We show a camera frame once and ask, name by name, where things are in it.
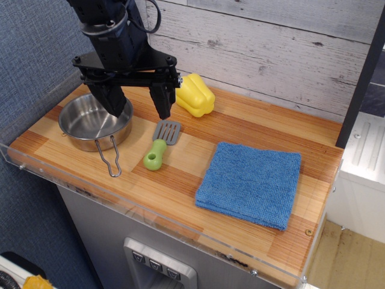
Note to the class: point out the green handled grey spatula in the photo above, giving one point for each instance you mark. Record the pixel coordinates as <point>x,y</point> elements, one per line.
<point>166,134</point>

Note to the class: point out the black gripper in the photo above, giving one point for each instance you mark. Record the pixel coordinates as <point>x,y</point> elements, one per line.
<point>122,56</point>

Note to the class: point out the grey toy fridge cabinet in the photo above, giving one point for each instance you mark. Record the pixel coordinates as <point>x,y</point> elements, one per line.
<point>103,232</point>

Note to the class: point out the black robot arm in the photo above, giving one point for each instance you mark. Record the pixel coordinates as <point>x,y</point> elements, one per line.
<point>111,13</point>

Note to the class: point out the yellow toy bell pepper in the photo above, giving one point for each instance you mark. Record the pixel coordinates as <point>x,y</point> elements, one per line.
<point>195,96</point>

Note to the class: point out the white side cabinet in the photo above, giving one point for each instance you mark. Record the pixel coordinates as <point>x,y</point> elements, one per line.
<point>357,198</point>

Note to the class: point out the black right upright post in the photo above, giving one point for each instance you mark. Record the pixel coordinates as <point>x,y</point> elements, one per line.
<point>362,84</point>

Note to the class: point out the clear acrylic table guard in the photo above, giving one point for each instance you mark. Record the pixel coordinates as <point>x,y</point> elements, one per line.
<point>281,101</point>

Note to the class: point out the blue folded cloth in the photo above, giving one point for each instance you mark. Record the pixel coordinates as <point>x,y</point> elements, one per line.
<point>258,186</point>

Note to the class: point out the stainless steel pot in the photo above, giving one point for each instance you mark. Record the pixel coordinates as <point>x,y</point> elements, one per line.
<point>91,128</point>

